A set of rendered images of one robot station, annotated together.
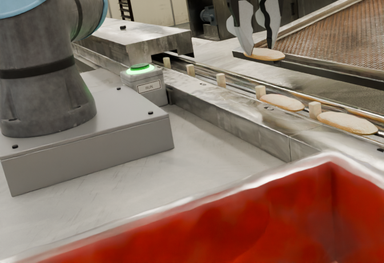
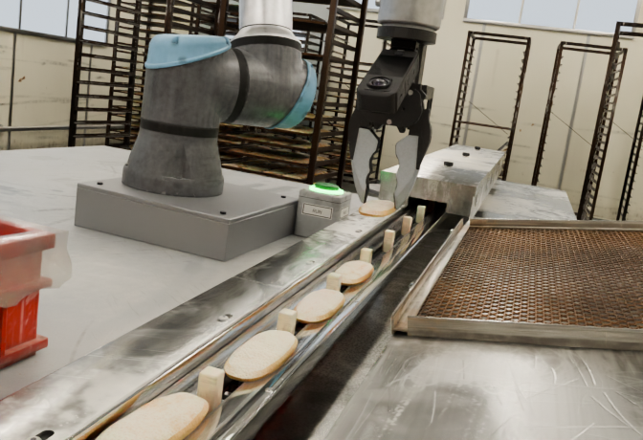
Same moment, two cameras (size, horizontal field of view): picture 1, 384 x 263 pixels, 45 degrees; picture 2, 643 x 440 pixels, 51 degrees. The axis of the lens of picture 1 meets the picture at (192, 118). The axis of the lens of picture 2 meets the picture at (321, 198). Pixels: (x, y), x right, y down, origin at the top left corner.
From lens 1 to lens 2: 0.59 m
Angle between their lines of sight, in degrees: 39
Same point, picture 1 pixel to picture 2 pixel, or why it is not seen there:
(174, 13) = not seen: outside the picture
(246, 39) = (357, 178)
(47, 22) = (181, 84)
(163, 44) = (431, 189)
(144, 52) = not seen: hidden behind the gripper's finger
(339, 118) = (317, 296)
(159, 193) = (120, 270)
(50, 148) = (115, 196)
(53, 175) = (109, 224)
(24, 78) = (144, 129)
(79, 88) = (190, 162)
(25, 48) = (153, 101)
